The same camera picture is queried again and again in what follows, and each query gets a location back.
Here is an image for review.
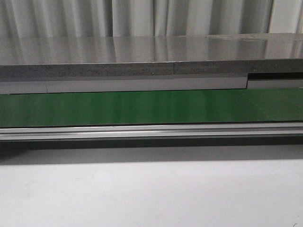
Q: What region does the aluminium conveyor side rail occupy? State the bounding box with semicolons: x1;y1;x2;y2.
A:
0;122;303;141

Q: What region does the grey panel under countertop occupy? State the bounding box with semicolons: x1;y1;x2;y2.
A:
0;72;303;94

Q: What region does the green conveyor belt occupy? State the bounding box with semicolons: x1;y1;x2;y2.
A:
0;88;303;128

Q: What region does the grey stone countertop slab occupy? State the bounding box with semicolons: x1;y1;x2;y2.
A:
0;34;303;80

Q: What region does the white pleated curtain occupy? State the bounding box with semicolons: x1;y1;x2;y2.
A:
0;0;303;38

